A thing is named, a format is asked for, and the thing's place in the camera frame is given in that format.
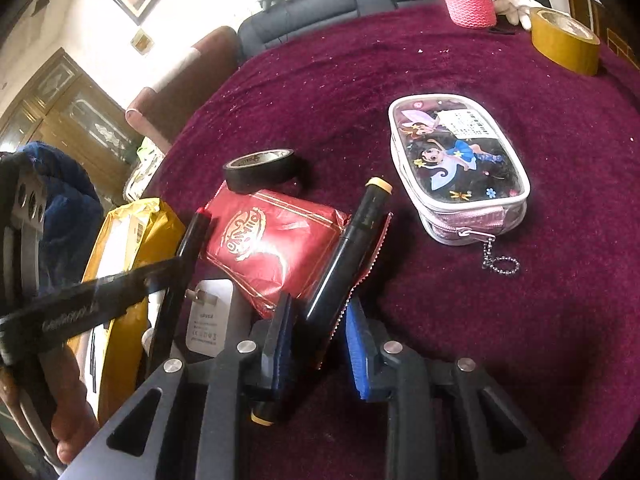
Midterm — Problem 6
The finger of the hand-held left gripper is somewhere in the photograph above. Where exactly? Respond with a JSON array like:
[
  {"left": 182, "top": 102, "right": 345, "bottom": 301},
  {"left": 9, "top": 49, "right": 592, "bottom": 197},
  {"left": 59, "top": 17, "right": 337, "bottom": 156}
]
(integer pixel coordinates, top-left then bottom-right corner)
[{"left": 0, "top": 257, "right": 187, "bottom": 367}]

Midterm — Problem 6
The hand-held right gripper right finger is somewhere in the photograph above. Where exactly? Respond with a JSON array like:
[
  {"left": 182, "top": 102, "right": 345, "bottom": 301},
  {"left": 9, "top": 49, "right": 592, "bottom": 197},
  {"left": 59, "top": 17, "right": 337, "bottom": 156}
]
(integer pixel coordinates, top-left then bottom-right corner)
[{"left": 344, "top": 299, "right": 568, "bottom": 480}]

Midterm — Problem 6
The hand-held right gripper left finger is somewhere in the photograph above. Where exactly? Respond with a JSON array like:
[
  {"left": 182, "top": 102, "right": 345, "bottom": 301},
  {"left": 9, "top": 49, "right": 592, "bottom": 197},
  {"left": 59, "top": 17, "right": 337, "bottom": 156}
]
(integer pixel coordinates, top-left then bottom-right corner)
[{"left": 62, "top": 292, "right": 296, "bottom": 480}]

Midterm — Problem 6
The black marker with yellow caps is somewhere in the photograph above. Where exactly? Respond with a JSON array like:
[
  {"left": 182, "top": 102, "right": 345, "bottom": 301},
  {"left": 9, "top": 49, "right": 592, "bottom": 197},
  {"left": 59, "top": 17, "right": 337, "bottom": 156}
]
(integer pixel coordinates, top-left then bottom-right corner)
[{"left": 248, "top": 176, "right": 393, "bottom": 427}]

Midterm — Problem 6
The person's left hand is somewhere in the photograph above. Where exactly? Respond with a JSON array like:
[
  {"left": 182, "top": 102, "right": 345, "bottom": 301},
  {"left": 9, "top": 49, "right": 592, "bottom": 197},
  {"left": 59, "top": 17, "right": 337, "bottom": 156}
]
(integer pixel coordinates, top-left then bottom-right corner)
[{"left": 50, "top": 345, "right": 101, "bottom": 466}]

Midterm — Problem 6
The blue cloth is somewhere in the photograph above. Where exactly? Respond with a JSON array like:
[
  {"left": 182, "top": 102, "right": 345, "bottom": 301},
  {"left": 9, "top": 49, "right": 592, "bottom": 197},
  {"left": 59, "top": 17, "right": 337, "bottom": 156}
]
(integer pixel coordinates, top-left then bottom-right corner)
[{"left": 20, "top": 142, "right": 104, "bottom": 283}]

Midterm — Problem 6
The yellow padded envelope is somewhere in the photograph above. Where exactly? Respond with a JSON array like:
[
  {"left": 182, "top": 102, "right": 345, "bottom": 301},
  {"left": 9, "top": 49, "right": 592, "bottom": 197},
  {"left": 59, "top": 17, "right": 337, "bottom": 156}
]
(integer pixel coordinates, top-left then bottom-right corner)
[{"left": 67, "top": 197, "right": 187, "bottom": 426}]

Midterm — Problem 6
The white charger adapter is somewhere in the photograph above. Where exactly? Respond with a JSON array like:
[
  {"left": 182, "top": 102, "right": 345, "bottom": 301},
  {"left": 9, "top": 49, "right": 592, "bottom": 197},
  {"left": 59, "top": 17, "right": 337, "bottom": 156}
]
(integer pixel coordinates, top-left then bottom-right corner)
[{"left": 185, "top": 280, "right": 236, "bottom": 359}]

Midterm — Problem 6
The black marker with red cap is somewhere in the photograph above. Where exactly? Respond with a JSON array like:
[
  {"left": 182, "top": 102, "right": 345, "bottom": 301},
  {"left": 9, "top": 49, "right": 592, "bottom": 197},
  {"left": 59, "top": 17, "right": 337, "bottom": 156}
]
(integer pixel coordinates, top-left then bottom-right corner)
[{"left": 145, "top": 207, "right": 213, "bottom": 376}]

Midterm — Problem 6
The red foil packet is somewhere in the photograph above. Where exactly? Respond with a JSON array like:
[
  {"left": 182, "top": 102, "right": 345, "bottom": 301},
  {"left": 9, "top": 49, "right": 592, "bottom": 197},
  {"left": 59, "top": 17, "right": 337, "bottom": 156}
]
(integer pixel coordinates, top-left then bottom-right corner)
[{"left": 199, "top": 180, "right": 394, "bottom": 367}]

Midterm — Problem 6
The wooden glass-door cabinet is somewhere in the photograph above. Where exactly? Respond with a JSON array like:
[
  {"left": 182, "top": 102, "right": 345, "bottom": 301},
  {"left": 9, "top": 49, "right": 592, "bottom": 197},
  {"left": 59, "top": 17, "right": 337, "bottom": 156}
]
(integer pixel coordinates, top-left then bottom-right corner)
[{"left": 0, "top": 47, "right": 139, "bottom": 207}]

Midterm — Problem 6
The white printed plastic bag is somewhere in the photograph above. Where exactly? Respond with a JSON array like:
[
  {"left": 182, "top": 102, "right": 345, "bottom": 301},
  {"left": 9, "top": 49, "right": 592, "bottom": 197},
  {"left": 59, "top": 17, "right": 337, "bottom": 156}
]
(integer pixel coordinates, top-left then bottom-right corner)
[{"left": 122, "top": 136, "right": 167, "bottom": 202}]

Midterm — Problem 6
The maroon velvet tablecloth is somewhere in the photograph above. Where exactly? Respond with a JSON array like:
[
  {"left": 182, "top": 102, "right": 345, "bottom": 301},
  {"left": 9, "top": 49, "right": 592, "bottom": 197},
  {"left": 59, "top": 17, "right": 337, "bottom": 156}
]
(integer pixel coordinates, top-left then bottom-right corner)
[{"left": 150, "top": 4, "right": 640, "bottom": 480}]

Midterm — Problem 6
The black tape roll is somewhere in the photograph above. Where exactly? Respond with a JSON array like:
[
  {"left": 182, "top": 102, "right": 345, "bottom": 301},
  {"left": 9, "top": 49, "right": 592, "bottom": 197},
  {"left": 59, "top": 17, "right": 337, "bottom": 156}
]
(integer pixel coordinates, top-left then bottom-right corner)
[{"left": 222, "top": 148, "right": 308, "bottom": 197}]

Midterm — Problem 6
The cartoon printed zip pouch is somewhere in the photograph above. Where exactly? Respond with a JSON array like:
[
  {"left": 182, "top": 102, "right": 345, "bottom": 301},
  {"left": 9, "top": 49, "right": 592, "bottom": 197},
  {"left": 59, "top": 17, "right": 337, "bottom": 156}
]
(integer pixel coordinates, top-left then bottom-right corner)
[{"left": 388, "top": 94, "right": 531, "bottom": 277}]

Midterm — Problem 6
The brown armchair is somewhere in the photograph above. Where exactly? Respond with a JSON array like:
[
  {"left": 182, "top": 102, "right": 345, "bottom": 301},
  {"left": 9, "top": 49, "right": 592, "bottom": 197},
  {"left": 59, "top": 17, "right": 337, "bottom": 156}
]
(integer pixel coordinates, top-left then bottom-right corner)
[{"left": 125, "top": 26, "right": 239, "bottom": 155}]

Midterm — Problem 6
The black sofa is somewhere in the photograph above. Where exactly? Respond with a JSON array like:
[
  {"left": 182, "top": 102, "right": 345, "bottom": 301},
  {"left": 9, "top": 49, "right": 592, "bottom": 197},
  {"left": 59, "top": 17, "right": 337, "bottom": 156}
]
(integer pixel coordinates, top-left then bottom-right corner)
[{"left": 237, "top": 0, "right": 568, "bottom": 67}]

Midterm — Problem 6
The brown packing tape roll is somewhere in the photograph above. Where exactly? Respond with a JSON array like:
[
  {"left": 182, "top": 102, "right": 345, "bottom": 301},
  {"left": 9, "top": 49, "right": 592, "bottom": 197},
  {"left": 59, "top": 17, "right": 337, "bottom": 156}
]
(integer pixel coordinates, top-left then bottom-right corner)
[{"left": 530, "top": 8, "right": 601, "bottom": 77}]

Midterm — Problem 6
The white plush toy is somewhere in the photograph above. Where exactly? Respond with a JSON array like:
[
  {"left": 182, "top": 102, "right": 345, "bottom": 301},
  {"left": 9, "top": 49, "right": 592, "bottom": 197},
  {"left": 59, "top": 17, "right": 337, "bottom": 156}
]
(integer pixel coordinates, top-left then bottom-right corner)
[{"left": 492, "top": 0, "right": 534, "bottom": 31}]

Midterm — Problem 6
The light wooden furniture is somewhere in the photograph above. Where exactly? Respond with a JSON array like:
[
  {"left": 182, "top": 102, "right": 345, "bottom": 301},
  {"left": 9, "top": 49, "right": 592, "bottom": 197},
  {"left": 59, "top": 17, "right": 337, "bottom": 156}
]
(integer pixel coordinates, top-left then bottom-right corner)
[{"left": 561, "top": 0, "right": 640, "bottom": 73}]

